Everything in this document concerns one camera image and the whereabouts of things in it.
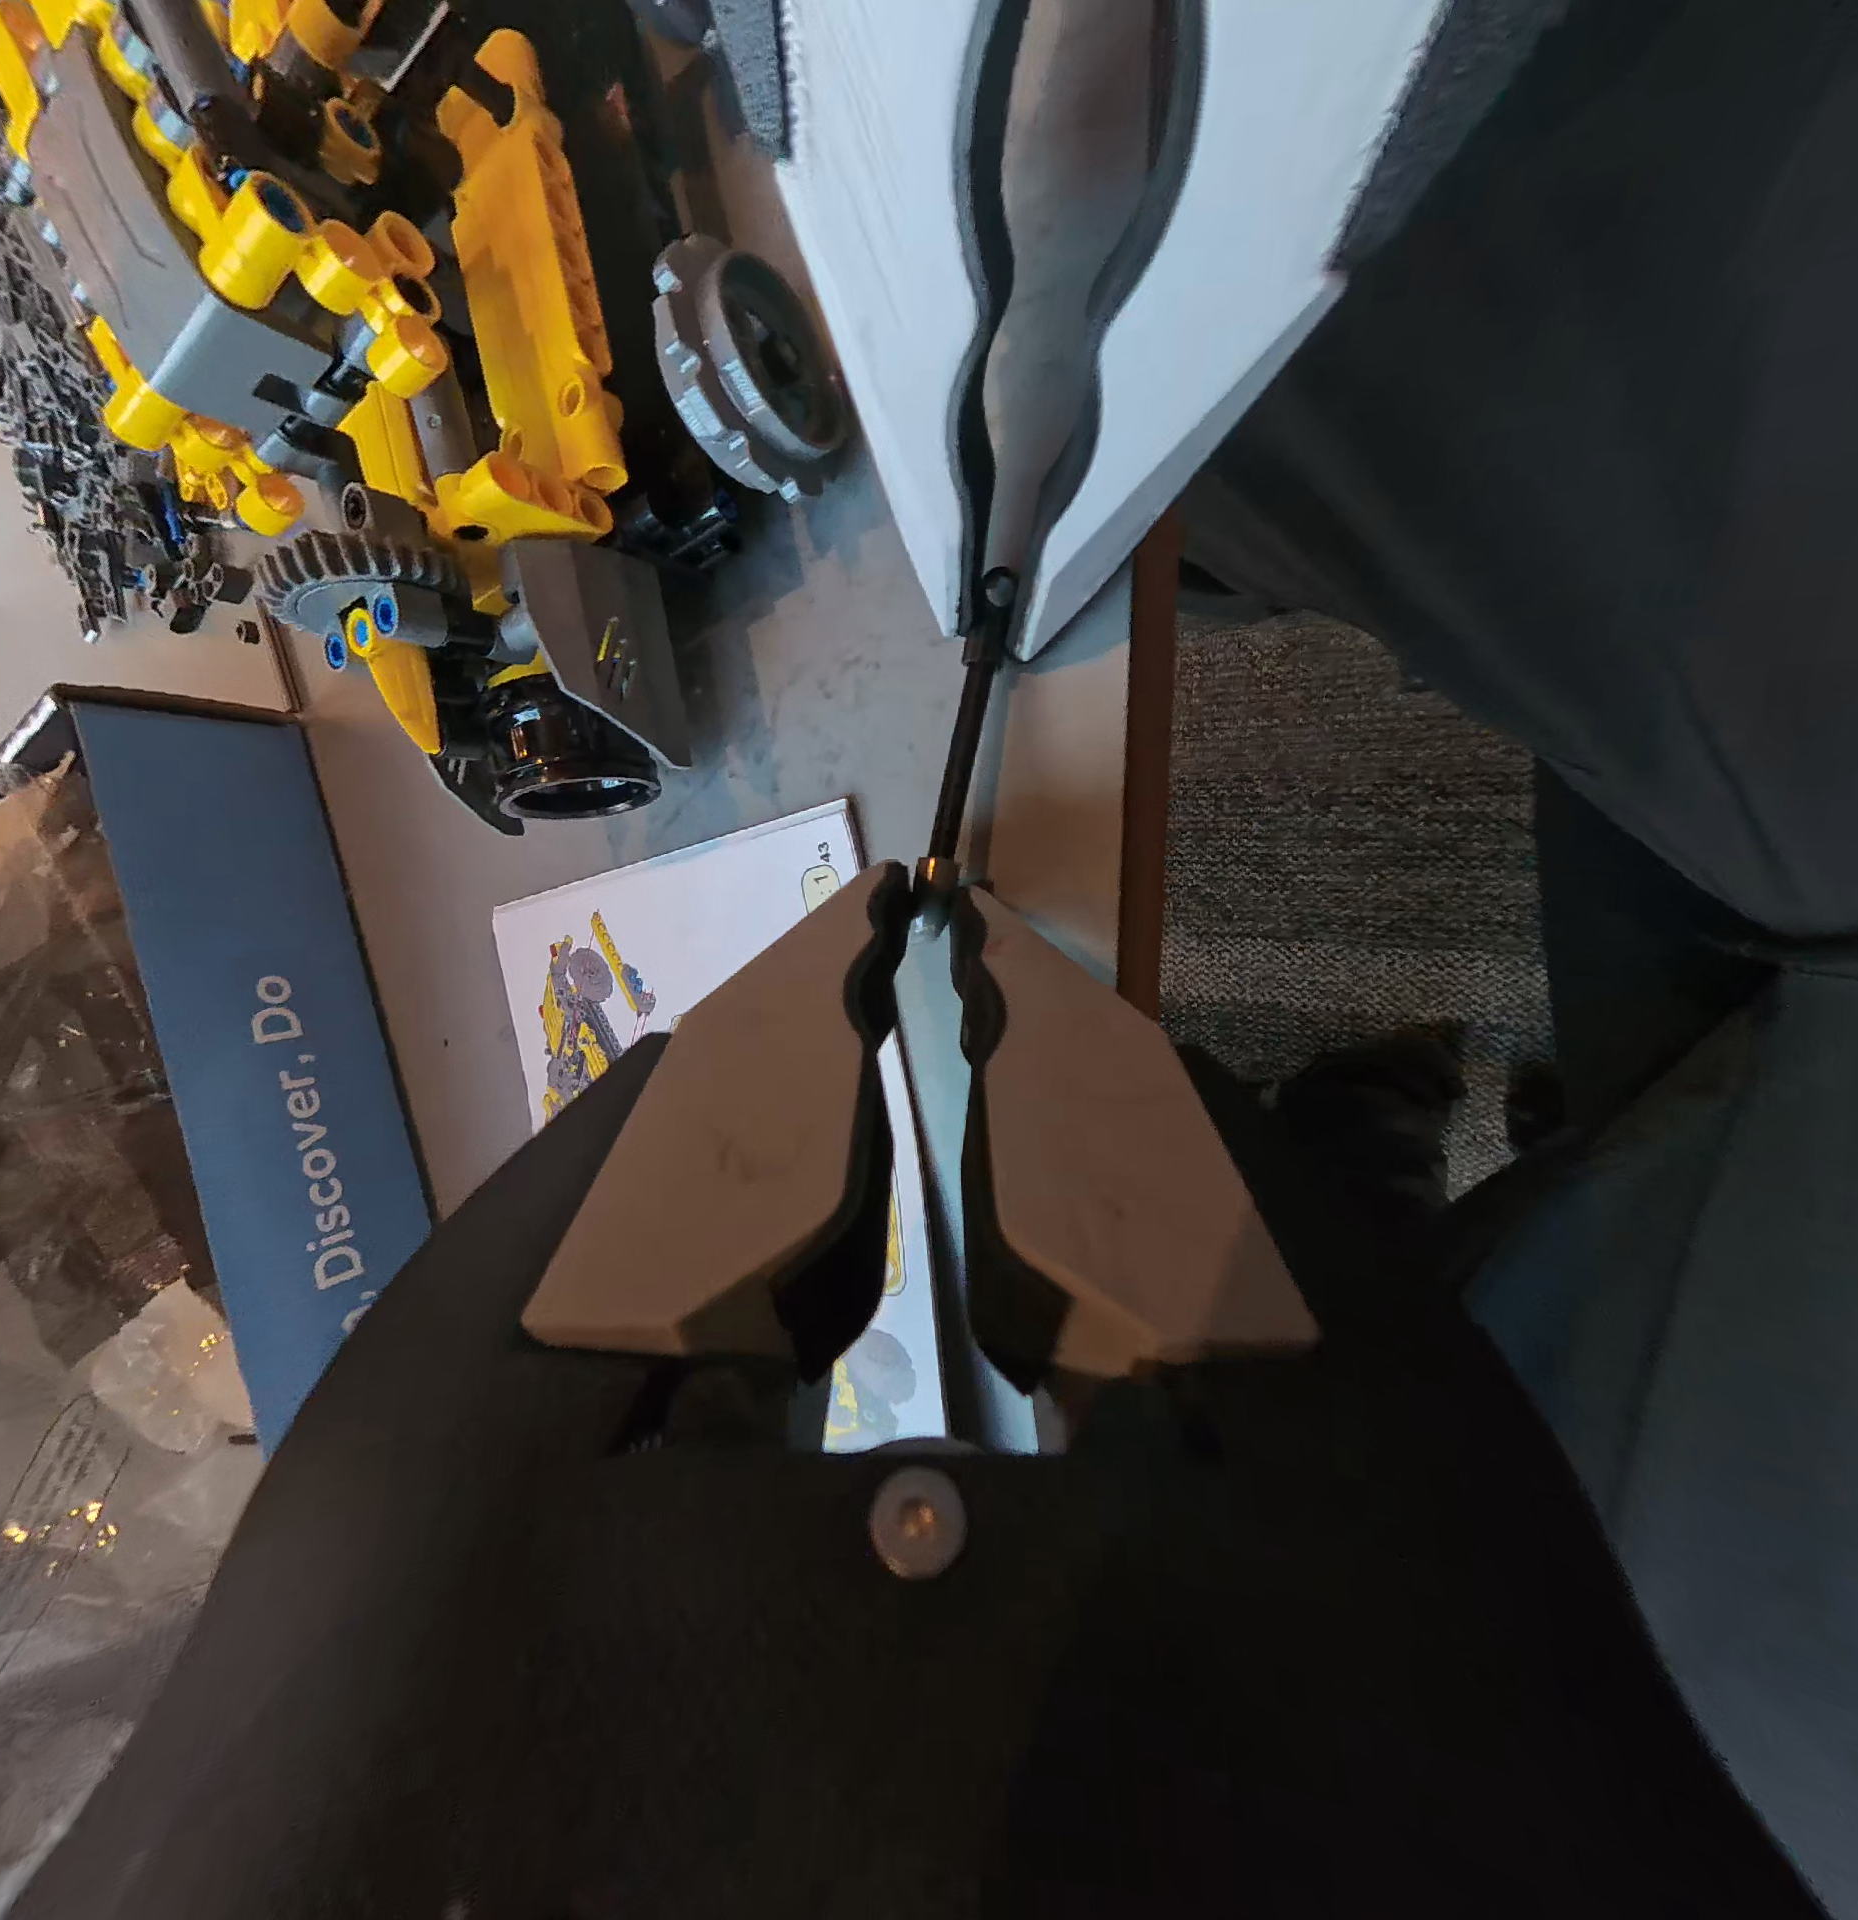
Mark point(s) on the person's grey trousers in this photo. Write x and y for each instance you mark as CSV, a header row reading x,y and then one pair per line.
x,y
1617,450

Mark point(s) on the yellow black brick vehicle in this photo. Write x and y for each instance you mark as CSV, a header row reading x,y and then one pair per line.
x,y
523,267

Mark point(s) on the clear plastic bag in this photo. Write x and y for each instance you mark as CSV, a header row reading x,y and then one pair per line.
x,y
59,1127

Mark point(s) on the black axle with grey elbow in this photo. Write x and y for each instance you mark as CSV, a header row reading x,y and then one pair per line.
x,y
969,722

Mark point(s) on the building instruction booklet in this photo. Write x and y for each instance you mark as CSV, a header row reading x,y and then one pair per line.
x,y
687,917

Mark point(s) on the pile of small brick parts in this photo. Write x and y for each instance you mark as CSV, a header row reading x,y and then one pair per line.
x,y
59,450

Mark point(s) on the blue cardboard box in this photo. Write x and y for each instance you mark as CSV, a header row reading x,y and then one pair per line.
x,y
269,976

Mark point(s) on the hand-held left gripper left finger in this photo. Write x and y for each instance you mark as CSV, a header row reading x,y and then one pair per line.
x,y
704,1167

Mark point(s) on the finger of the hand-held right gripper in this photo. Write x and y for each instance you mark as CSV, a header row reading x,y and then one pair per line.
x,y
1245,267
879,304

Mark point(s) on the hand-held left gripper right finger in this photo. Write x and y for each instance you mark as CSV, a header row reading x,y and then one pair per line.
x,y
1126,1167

